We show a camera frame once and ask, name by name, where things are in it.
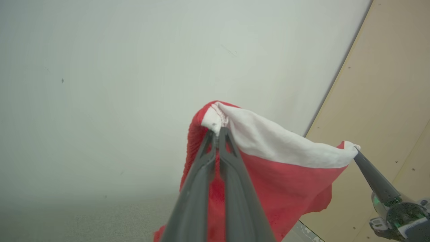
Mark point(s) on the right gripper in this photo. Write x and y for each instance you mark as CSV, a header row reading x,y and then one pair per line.
x,y
406,218

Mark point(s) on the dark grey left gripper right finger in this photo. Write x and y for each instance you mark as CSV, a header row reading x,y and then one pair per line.
x,y
240,205

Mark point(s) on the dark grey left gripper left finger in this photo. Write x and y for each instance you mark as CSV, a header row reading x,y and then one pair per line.
x,y
195,205

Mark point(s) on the red white basketball jersey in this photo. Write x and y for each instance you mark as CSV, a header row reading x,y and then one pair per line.
x,y
285,181

